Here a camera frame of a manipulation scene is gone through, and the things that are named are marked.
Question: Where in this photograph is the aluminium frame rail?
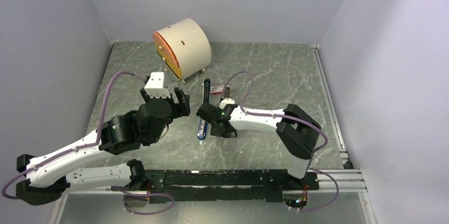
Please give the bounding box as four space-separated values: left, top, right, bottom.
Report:
48 44 376 223

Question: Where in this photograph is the staple box tray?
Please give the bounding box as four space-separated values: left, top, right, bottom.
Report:
254 105 272 110

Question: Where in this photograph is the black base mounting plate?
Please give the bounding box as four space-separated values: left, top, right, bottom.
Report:
137 169 320 203

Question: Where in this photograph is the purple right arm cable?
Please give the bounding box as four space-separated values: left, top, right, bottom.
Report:
224 71 340 213

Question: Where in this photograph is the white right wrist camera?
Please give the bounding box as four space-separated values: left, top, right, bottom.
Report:
219 98 235 110

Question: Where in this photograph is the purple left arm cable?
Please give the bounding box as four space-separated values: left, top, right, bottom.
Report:
1 71 175 216

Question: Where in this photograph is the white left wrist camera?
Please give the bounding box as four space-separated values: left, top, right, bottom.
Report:
144 71 170 99

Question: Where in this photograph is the blue black stapler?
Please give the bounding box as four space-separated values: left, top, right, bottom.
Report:
196 78 211 140

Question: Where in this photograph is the red staple box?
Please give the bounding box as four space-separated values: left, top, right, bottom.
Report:
210 85 226 95

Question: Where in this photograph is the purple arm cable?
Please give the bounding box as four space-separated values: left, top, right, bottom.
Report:
224 71 340 213
1 71 175 216

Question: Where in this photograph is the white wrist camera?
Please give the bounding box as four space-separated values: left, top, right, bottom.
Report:
219 98 235 110
144 71 170 99

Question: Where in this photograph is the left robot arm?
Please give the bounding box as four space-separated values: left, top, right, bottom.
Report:
15 87 190 205

